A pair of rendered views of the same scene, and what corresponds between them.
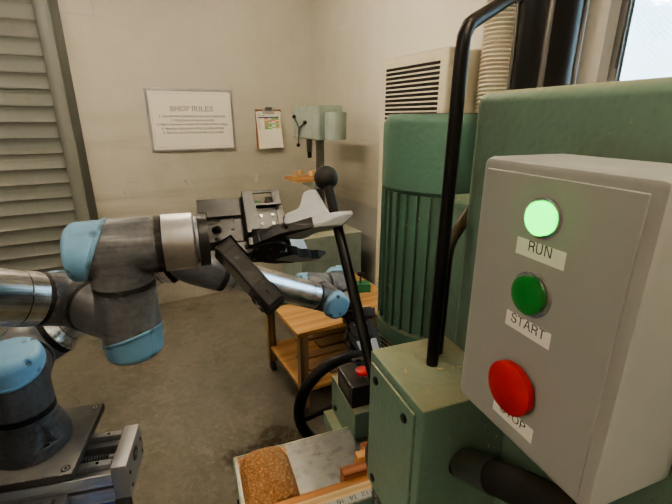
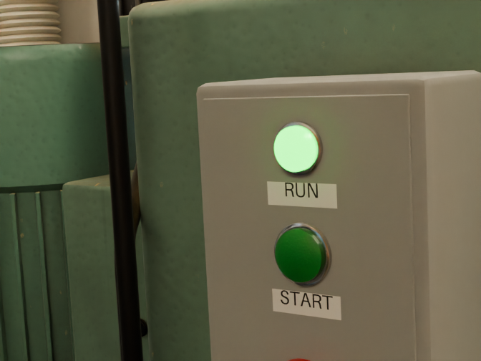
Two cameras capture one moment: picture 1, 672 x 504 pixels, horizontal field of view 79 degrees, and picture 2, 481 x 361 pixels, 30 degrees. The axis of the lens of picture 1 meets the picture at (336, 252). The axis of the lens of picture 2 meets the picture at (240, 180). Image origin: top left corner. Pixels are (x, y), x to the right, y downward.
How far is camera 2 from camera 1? 13 cm
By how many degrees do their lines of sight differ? 35
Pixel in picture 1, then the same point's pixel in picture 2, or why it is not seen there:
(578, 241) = (346, 165)
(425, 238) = (39, 270)
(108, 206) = not seen: outside the picture
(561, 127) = (263, 44)
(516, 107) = (192, 22)
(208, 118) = not seen: outside the picture
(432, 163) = (32, 131)
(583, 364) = (386, 316)
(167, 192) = not seen: outside the picture
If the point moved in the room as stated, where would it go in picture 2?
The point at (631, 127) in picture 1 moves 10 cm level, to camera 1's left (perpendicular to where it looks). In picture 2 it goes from (347, 37) to (142, 44)
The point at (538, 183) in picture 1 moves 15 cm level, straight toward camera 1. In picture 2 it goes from (281, 106) to (420, 135)
